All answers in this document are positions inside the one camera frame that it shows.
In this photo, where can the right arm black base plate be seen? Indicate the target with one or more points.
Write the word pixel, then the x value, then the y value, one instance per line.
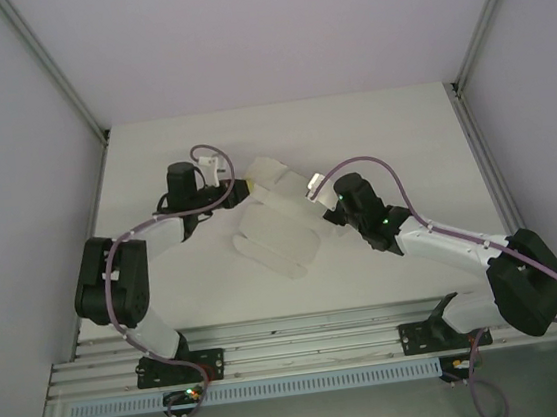
pixel 414 339

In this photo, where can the white paper box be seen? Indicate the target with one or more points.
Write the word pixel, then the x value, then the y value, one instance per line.
pixel 271 229

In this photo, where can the aluminium frame post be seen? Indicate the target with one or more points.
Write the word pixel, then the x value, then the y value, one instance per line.
pixel 53 68
pixel 483 19

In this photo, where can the aluminium mounting rail beam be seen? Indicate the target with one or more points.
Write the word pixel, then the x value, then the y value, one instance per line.
pixel 313 338

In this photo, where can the small circuit board with LEDs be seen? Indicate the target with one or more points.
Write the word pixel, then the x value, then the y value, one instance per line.
pixel 460 366
pixel 184 398

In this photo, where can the aluminium table side rail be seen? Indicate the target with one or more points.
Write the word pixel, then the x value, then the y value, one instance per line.
pixel 490 169
pixel 95 229

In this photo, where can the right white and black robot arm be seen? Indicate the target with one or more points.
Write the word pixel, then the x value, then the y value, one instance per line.
pixel 529 285

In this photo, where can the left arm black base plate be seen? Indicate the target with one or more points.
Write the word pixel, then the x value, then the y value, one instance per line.
pixel 211 364

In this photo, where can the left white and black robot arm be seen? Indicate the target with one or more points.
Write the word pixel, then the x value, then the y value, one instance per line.
pixel 116 287

